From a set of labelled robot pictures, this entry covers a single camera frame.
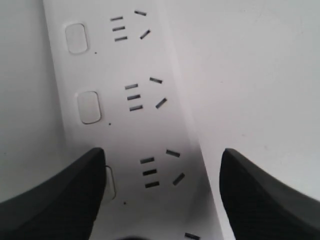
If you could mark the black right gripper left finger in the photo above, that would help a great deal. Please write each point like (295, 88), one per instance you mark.
(63, 207)

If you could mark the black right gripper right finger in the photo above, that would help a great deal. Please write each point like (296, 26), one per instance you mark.
(260, 207)

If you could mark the white five-outlet power strip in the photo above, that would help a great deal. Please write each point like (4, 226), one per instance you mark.
(120, 89)

